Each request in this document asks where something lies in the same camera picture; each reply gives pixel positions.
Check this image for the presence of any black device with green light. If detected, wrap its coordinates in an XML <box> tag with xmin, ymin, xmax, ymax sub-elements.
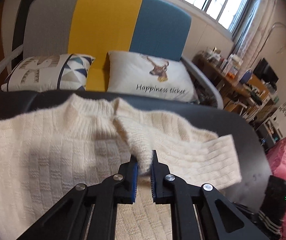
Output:
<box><xmin>258</xmin><ymin>176</ymin><xmax>286</xmax><ymax>230</ymax></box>

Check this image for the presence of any white patterned pillow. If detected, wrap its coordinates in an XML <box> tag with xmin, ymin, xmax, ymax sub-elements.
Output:
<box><xmin>1</xmin><ymin>54</ymin><xmax>95</xmax><ymax>92</ymax></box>

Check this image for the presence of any cream knitted sweater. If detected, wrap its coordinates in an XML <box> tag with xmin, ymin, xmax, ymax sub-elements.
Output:
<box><xmin>0</xmin><ymin>95</ymin><xmax>242</xmax><ymax>239</ymax></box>

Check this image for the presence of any cluttered wooden desk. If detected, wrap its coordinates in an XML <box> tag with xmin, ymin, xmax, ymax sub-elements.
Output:
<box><xmin>192</xmin><ymin>53</ymin><xmax>277</xmax><ymax>129</ymax></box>

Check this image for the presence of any white deer print pillow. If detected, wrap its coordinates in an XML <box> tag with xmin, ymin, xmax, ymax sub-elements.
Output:
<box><xmin>107</xmin><ymin>50</ymin><xmax>198</xmax><ymax>102</ymax></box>

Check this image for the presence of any grey yellow blue sofa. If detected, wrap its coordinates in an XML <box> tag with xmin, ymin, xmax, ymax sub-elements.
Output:
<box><xmin>0</xmin><ymin>0</ymin><xmax>223</xmax><ymax>109</ymax></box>

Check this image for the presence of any black monitor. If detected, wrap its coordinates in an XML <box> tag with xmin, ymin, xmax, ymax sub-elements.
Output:
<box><xmin>253</xmin><ymin>58</ymin><xmax>279</xmax><ymax>83</ymax></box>

